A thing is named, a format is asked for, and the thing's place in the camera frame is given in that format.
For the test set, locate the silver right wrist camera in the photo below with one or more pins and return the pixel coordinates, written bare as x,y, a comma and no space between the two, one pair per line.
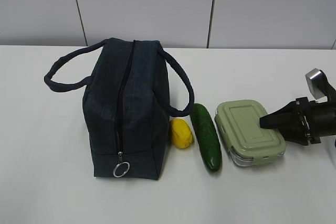
317,83

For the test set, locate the green cucumber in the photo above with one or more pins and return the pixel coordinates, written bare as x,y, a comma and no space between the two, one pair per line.
207,137

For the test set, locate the green lidded glass container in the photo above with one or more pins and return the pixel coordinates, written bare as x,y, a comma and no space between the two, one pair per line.
246,142

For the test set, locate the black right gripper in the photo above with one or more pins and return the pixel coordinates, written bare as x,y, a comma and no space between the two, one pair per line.
318,118

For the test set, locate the dark blue lunch bag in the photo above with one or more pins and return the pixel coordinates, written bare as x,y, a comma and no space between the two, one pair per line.
130,96

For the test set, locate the yellow lemon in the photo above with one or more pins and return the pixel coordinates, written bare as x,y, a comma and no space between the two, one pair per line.
181,134

